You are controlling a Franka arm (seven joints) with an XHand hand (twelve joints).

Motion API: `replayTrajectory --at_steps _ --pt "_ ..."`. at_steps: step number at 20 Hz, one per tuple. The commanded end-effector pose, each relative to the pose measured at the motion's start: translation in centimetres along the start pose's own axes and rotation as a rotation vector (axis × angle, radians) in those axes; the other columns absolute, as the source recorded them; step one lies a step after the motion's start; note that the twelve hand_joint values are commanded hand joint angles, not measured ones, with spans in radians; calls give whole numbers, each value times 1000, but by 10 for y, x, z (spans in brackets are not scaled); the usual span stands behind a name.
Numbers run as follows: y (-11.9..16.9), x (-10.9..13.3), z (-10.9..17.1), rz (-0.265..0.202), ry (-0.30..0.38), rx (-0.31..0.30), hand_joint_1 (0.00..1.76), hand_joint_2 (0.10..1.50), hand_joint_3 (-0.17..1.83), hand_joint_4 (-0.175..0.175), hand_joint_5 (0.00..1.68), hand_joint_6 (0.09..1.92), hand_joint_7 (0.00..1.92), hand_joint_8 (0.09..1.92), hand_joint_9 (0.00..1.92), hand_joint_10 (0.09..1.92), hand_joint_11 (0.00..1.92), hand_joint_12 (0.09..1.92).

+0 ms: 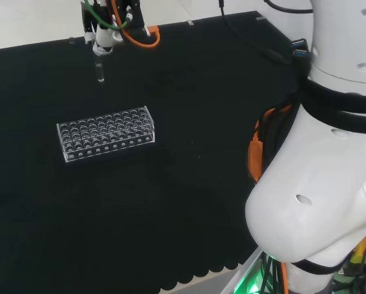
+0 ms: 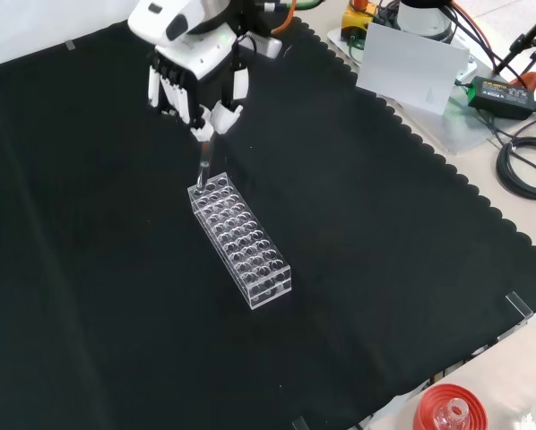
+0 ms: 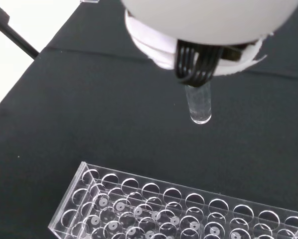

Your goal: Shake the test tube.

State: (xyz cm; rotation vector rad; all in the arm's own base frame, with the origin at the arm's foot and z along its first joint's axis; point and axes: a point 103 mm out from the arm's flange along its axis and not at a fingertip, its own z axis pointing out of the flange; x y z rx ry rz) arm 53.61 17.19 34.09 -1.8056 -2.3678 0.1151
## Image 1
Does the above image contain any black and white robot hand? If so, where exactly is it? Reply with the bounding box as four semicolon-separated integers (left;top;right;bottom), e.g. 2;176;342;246
80;0;148;56

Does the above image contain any clear glass test tube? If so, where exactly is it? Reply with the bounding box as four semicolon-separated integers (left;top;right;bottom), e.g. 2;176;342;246
94;48;105;83

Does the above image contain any clear plastic test tube rack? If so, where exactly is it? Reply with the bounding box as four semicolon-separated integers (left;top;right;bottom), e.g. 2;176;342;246
56;105;156;164

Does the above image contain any black bench cloth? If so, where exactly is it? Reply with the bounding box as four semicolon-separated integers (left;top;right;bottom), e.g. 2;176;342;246
0;10;305;294

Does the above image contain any yellow stop button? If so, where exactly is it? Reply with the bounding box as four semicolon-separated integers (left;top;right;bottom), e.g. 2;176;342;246
349;232;366;276

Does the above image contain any green hand cable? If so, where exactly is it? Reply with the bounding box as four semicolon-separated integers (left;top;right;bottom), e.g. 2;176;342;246
84;0;132;32

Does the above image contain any orange hand cable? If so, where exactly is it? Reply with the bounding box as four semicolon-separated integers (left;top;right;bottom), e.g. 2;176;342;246
108;0;162;48

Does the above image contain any long black cable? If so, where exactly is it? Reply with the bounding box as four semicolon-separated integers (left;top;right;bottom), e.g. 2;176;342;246
218;0;296;66

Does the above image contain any black looped cable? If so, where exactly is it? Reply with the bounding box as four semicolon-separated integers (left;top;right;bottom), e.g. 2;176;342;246
263;0;314;14

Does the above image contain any orange arm cable bundle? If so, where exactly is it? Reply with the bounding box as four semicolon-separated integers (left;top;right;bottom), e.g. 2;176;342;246
245;104;294;184

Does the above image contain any white base plate green light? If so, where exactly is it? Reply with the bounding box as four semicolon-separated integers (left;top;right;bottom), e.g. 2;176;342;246
223;248;283;294

